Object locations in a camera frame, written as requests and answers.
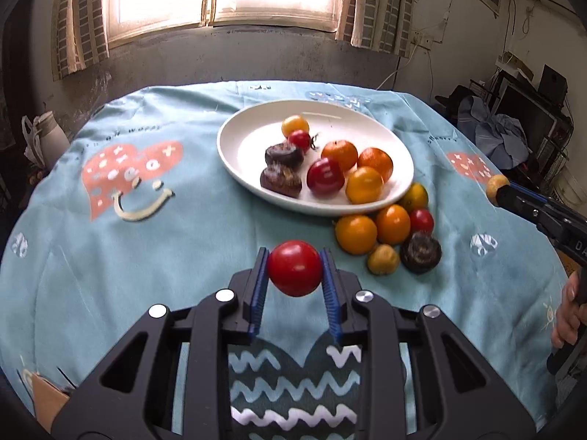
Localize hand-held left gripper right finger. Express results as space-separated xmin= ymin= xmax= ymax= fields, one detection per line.
xmin=320 ymin=247 xmax=537 ymax=440

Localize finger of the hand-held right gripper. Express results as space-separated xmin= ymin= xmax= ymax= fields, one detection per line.
xmin=496 ymin=192 xmax=544 ymax=227
xmin=504 ymin=182 xmax=551 ymax=214

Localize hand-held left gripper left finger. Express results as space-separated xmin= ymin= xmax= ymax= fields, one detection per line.
xmin=50 ymin=246 xmax=271 ymax=440

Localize small yellow fruit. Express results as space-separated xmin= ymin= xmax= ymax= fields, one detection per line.
xmin=367 ymin=244 xmax=401 ymax=276
xmin=485 ymin=175 xmax=511 ymax=202

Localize wrinkled dark passion fruit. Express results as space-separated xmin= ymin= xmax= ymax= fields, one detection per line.
xmin=260 ymin=165 xmax=302 ymax=199

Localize yellow orange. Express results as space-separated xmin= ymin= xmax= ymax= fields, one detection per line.
xmin=281 ymin=115 xmax=310 ymax=137
xmin=345 ymin=166 xmax=384 ymax=205

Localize dark red plum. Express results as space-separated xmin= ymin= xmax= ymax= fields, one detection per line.
xmin=306 ymin=157 xmax=346 ymax=195

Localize white plate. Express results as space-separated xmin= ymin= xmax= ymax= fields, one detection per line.
xmin=217 ymin=99 xmax=415 ymax=217

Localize small red tomato with stem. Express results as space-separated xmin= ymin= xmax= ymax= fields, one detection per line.
xmin=287 ymin=130 xmax=319 ymax=152

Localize person's right hand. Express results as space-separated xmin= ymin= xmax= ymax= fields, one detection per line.
xmin=551 ymin=279 xmax=587 ymax=349

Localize blue clothes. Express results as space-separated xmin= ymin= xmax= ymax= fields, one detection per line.
xmin=459 ymin=96 xmax=535 ymax=170

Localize dark monitor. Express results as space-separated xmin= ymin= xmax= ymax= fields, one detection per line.
xmin=491 ymin=73 xmax=560 ymax=147

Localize blue printed tablecloth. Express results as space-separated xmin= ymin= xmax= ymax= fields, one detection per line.
xmin=0 ymin=80 xmax=581 ymax=440

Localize yellow-green citrus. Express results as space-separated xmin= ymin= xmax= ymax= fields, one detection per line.
xmin=400 ymin=182 xmax=429 ymax=212

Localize black speaker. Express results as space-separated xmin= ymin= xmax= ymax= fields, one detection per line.
xmin=537 ymin=64 xmax=569 ymax=106

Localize brown glasses case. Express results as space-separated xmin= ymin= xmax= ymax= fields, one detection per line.
xmin=31 ymin=373 xmax=74 ymax=434

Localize checked curtain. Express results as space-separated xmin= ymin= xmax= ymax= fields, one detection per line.
xmin=50 ymin=0 xmax=111 ymax=82
xmin=335 ymin=0 xmax=416 ymax=58

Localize white thermos jug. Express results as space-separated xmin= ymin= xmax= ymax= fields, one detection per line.
xmin=34 ymin=111 xmax=70 ymax=166

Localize white plastic bag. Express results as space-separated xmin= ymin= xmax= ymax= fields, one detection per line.
xmin=21 ymin=115 xmax=47 ymax=166

